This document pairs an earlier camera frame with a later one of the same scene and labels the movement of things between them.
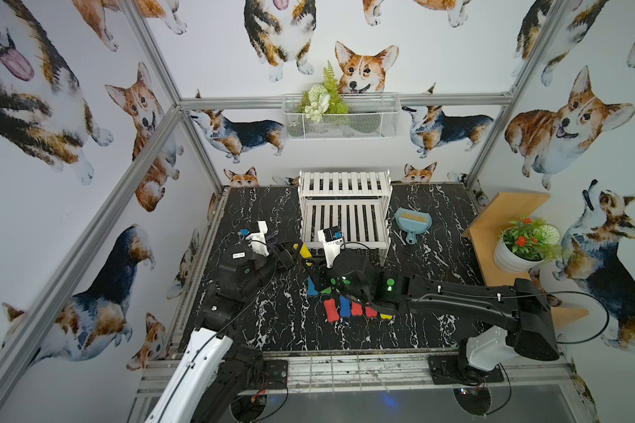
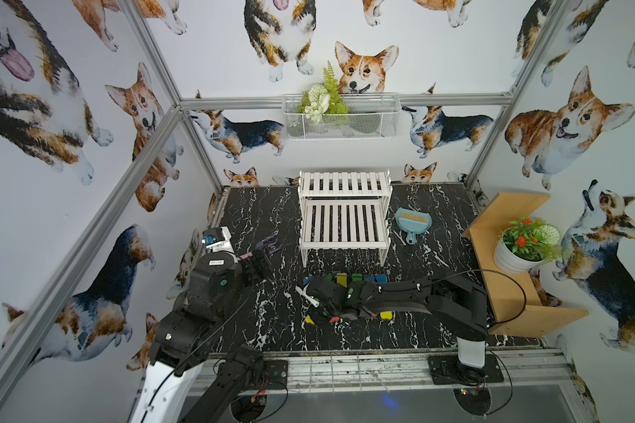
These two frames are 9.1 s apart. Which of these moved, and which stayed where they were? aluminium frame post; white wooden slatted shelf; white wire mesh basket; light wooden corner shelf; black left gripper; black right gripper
Moved: black right gripper; black left gripper
Stayed: white wooden slatted shelf; aluminium frame post; white wire mesh basket; light wooden corner shelf
